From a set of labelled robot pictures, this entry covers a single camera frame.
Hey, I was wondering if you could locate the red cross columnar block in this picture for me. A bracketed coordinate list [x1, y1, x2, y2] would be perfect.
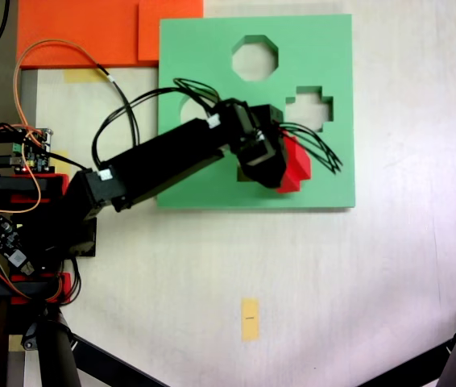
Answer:
[275, 134, 313, 196]

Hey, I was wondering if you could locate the green shape hole board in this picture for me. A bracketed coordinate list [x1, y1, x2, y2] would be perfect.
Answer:
[155, 14, 357, 212]

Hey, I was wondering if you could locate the small orange flat block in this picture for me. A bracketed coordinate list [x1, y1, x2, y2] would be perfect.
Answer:
[137, 0, 205, 63]

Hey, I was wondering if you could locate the large orange flat block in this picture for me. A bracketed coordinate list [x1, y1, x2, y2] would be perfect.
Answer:
[15, 0, 160, 69]

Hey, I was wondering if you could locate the yellow tape with black print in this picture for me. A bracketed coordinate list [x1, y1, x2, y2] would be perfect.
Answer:
[241, 298, 261, 343]

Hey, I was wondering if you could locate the wide yellow tape strip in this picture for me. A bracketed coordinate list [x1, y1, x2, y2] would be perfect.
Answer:
[64, 68, 107, 85]

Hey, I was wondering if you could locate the red and black table clamp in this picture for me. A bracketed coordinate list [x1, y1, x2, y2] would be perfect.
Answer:
[9, 270, 73, 305]
[10, 172, 71, 205]

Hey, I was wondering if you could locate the circuit board with green terminal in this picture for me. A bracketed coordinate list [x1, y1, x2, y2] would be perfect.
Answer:
[11, 127, 56, 175]

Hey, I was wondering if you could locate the black tripod brace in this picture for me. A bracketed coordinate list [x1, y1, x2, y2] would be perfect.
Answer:
[69, 333, 171, 387]
[355, 340, 455, 387]

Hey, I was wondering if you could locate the black board with white sticker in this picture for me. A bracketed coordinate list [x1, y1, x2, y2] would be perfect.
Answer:
[0, 214, 36, 277]

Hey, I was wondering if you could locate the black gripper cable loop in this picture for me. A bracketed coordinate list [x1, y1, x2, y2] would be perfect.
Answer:
[279, 122, 344, 177]

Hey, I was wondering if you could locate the long black wire pair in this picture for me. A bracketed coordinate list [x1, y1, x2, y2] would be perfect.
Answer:
[96, 63, 141, 153]

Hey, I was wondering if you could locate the black motor cable loop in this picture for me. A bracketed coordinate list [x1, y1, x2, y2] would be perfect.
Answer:
[91, 77, 223, 171]

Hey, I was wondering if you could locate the thin orange wire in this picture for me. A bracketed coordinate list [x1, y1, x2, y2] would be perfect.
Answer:
[0, 38, 111, 215]

